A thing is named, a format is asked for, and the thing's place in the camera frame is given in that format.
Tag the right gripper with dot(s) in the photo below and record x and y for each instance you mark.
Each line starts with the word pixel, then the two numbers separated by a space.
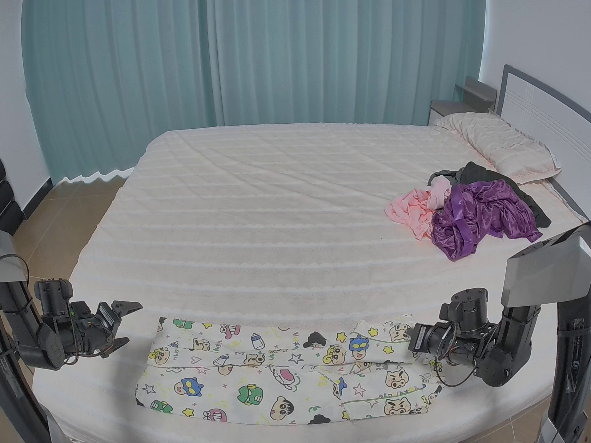
pixel 427 338

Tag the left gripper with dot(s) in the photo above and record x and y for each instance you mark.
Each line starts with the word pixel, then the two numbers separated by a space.
pixel 104 326

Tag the white printed pyjama top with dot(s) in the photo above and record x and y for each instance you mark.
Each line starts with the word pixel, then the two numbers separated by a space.
pixel 258 376

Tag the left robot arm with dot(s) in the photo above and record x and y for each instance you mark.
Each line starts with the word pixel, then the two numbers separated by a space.
pixel 46 344

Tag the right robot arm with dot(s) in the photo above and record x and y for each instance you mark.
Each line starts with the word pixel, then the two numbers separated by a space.
pixel 545 275

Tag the bed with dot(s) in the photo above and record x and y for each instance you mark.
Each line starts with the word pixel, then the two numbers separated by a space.
pixel 277 210

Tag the pink garment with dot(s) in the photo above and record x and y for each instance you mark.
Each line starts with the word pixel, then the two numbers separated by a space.
pixel 411 210

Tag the purple satin garment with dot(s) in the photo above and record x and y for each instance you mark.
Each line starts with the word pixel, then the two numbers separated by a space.
pixel 485 215

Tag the black chest of drawers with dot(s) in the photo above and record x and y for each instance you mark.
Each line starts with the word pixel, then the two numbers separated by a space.
pixel 9 206

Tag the black garment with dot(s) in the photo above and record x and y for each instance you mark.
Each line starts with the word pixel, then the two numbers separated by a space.
pixel 478 172

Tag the cream pillow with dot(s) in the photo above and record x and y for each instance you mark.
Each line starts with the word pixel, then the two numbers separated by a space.
pixel 508 141

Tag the grey bedside table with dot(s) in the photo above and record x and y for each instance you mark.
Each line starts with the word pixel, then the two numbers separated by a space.
pixel 461 104

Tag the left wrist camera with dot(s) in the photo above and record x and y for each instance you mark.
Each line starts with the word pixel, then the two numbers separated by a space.
pixel 82 311

